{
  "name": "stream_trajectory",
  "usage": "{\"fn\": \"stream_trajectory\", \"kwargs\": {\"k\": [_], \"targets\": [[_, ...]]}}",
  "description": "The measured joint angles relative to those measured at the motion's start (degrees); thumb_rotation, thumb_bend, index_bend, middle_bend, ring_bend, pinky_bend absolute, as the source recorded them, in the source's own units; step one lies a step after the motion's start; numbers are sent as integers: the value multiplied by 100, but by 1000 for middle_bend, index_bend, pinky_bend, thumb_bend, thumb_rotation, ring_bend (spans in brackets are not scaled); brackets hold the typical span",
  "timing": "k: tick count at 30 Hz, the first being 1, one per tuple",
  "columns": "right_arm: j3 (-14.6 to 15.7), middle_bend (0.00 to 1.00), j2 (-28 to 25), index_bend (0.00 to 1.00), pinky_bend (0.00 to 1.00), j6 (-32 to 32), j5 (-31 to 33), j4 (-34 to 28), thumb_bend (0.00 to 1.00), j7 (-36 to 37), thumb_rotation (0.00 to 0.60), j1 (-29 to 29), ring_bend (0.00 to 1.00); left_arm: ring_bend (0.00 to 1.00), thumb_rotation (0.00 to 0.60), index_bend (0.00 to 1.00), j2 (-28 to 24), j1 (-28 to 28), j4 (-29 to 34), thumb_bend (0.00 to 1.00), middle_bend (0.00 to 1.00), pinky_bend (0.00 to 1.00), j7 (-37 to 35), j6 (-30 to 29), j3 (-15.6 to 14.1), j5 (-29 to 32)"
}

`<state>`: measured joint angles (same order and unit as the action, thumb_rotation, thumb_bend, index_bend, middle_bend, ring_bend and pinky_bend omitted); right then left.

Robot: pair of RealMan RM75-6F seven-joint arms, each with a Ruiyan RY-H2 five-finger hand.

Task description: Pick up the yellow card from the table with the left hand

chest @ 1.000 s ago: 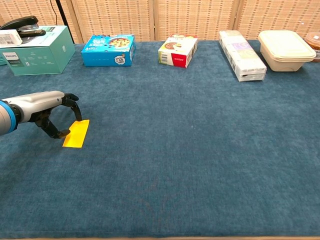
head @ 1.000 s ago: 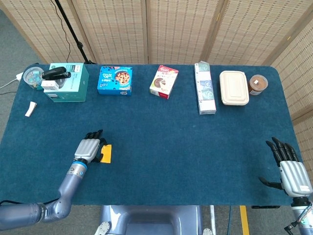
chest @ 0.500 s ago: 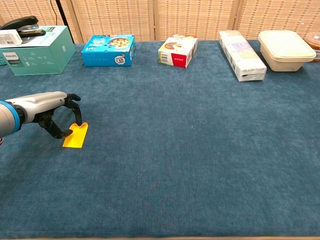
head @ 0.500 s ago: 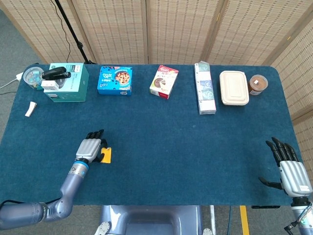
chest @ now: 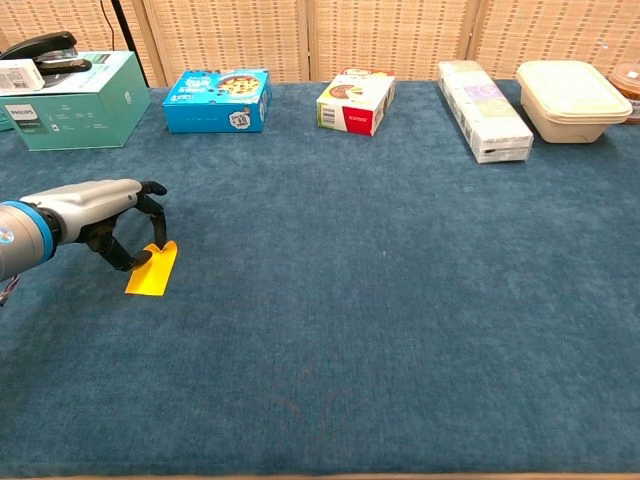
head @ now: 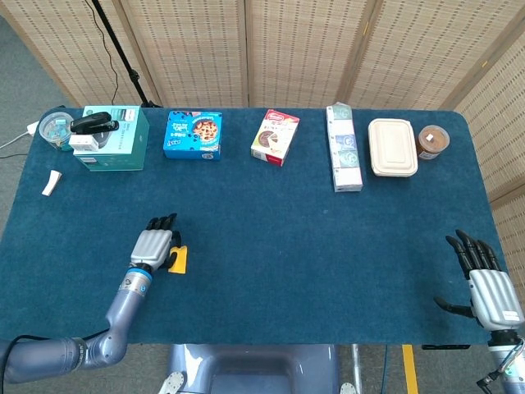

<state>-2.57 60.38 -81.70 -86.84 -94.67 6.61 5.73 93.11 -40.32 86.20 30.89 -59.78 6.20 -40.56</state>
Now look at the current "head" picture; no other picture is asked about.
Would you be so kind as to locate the black stapler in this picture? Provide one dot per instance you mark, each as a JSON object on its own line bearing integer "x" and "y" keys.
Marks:
{"x": 92, "y": 122}

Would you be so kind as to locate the metal table leg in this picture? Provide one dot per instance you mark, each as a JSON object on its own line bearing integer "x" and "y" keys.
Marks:
{"x": 357, "y": 369}

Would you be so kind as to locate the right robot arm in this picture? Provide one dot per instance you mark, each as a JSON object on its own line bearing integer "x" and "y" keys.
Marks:
{"x": 510, "y": 365}

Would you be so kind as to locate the small yellow object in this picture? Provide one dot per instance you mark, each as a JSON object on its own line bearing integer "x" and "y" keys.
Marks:
{"x": 181, "y": 262}

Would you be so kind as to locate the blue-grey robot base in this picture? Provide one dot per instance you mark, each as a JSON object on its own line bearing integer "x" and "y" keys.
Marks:
{"x": 254, "y": 369}

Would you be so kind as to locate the beige lidded food container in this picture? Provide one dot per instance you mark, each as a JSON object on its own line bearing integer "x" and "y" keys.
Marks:
{"x": 393, "y": 147}

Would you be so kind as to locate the blue felt table cover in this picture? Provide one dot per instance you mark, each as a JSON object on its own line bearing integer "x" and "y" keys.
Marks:
{"x": 262, "y": 246}

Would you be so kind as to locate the blue cookie box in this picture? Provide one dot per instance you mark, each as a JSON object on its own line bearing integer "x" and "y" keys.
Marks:
{"x": 193, "y": 135}

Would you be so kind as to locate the black tripod stand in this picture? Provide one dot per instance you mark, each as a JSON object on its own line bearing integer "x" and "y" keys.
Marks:
{"x": 123, "y": 57}

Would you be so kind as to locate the black bracket under table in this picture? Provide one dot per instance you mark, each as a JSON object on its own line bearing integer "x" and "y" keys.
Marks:
{"x": 446, "y": 346}

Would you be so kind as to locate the white red cake mix box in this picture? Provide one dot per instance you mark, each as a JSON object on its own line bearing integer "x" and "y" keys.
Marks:
{"x": 274, "y": 137}

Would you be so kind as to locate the yellow floor tape strip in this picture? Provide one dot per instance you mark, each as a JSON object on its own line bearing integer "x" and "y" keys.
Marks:
{"x": 410, "y": 369}

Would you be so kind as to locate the small white box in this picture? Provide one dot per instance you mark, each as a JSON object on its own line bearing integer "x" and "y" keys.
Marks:
{"x": 83, "y": 143}

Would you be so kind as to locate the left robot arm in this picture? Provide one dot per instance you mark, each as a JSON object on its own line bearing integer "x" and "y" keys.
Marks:
{"x": 119, "y": 312}

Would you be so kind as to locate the clear tub of clips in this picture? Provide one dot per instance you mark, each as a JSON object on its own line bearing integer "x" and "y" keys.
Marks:
{"x": 53, "y": 129}

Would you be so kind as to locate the long white tissue pack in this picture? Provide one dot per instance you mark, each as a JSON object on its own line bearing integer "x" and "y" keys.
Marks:
{"x": 345, "y": 152}

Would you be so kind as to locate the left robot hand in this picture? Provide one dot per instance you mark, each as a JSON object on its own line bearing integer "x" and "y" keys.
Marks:
{"x": 152, "y": 246}

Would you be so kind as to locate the teal Philips box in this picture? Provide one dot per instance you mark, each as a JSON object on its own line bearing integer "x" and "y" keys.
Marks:
{"x": 123, "y": 152}

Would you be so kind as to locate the white curved paper strip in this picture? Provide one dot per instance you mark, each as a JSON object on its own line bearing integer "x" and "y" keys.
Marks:
{"x": 51, "y": 183}

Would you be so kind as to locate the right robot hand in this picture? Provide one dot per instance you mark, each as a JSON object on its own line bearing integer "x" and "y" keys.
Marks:
{"x": 494, "y": 295}

